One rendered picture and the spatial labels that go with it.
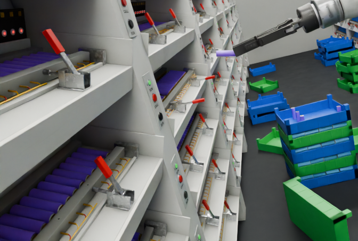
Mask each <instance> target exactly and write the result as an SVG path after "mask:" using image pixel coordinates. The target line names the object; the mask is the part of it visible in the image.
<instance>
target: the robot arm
mask: <svg viewBox="0 0 358 241"><path fill-rule="evenodd" d="M296 12H297V15H298V17H297V18H295V19H291V18H289V19H287V20H286V21H284V22H283V23H280V24H278V25H277V26H275V27H273V28H271V29H269V30H267V31H265V32H263V33H261V34H258V35H257V36H254V37H253V38H250V39H248V40H246V41H243V42H241V43H239V44H237V45H235V46H233V48H232V49H233V51H234V53H235V55H236V57H238V56H240V55H242V54H244V53H247V52H249V51H252V50H254V49H256V48H258V47H262V46H264V45H266V44H269V43H271V42H273V41H276V40H278V39H280V38H283V37H285V36H288V35H291V34H294V33H296V32H297V29H299V28H301V27H302V29H303V30H304V31H305V33H309V32H311V31H314V30H316V29H319V27H321V28H322V29H325V28H327V27H329V26H331V25H334V24H336V23H338V22H341V21H343V20H346V19H350V18H355V17H358V0H311V3H307V4H305V5H303V6H301V7H299V8H297V10H296Z"/></svg>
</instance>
